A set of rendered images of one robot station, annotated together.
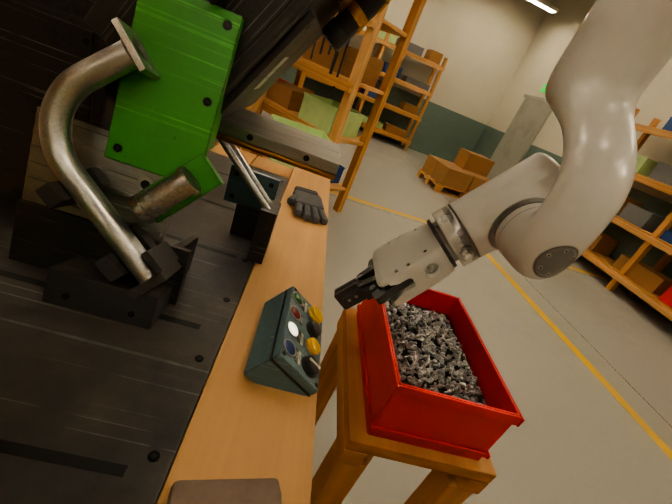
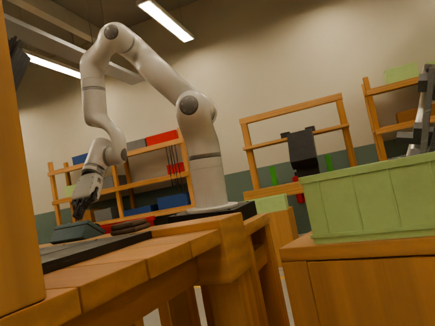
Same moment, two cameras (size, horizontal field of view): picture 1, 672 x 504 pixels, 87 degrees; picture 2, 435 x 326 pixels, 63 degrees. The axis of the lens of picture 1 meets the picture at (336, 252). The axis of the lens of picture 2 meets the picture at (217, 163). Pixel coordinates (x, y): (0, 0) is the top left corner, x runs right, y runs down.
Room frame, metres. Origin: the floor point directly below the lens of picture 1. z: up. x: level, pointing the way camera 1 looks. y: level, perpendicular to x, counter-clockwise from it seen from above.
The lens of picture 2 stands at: (-0.68, 0.67, 0.96)
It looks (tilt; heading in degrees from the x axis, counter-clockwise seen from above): 5 degrees up; 306
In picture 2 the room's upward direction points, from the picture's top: 11 degrees counter-clockwise
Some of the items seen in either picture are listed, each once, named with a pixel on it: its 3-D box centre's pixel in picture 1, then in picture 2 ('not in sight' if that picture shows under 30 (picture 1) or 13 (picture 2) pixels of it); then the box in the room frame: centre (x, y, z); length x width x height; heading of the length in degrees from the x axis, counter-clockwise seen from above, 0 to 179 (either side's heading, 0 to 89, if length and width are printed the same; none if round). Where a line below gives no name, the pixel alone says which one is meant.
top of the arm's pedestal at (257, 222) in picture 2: not in sight; (216, 229); (0.12, -0.36, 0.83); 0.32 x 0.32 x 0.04; 14
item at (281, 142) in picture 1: (232, 122); not in sight; (0.62, 0.26, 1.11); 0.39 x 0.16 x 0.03; 100
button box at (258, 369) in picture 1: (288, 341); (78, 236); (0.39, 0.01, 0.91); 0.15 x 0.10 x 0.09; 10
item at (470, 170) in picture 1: (461, 172); not in sight; (6.83, -1.56, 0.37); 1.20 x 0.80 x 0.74; 115
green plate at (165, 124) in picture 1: (182, 87); not in sight; (0.47, 0.26, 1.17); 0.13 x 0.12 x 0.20; 10
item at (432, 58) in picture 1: (365, 81); not in sight; (9.25, 0.92, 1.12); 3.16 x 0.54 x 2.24; 107
